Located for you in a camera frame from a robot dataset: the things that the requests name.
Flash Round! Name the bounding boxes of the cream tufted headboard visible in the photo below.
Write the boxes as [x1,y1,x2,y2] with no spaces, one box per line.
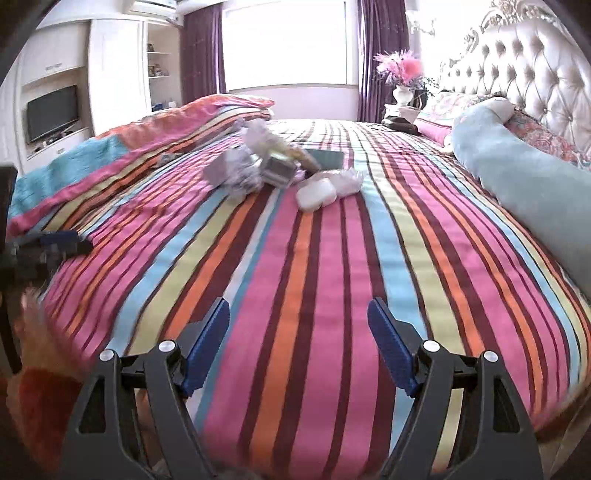
[438,0,591,153]

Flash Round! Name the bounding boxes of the pink patterned pillow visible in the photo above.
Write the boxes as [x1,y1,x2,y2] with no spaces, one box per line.
[416,92,497,144]

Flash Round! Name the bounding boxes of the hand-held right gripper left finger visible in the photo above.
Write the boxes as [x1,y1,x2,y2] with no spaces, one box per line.
[58,298,232,480]

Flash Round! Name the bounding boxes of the light blue long pillow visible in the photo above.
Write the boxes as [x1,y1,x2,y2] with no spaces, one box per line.
[450,97,591,254]

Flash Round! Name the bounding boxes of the white air conditioner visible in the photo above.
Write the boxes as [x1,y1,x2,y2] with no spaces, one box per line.
[127,0,181,24]

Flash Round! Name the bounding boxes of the black flat television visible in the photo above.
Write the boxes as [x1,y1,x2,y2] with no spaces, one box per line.
[25,85,80,144]

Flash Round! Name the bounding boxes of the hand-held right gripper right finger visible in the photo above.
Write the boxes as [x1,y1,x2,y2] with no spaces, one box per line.
[367,296,546,480]

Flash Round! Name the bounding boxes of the clear plastic bag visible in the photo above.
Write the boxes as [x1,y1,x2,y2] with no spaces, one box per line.
[330,168,364,198]

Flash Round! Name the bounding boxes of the folded patterned duvet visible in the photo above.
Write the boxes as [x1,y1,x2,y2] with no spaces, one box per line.
[7,95,275,236]

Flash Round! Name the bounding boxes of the red shaggy rug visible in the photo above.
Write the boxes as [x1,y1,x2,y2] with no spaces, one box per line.
[7,367,86,464]

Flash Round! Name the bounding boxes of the pink flower bouquet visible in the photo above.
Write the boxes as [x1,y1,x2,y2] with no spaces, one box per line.
[373,50,437,92]

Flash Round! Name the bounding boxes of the red patterned pillow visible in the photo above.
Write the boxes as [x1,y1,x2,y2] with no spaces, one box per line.
[503,108,591,169]

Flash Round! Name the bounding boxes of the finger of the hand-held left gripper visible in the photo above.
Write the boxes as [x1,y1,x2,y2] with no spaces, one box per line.
[11,230,94,259]

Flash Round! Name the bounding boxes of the large white paper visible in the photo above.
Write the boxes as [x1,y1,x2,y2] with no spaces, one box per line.
[203,147,265,197]

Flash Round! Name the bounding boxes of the white wall cabinet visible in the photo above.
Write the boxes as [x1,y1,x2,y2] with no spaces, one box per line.
[14,18,183,162]

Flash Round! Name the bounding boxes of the purple curtain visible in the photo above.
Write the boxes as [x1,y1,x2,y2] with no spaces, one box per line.
[182,4,227,107]
[358,0,419,123]

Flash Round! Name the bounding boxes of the white vase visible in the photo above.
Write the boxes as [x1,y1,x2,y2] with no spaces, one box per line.
[392,85,416,110]

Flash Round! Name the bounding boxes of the teal green box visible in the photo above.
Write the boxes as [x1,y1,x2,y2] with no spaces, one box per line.
[305,148,345,172]

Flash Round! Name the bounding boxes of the white packet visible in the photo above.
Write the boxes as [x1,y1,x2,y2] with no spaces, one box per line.
[295,178,339,212]

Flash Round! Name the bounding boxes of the bright window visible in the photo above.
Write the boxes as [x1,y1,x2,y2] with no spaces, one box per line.
[222,0,361,90]

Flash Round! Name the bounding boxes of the striped bed sheet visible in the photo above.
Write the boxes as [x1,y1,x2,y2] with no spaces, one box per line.
[7,117,591,467]

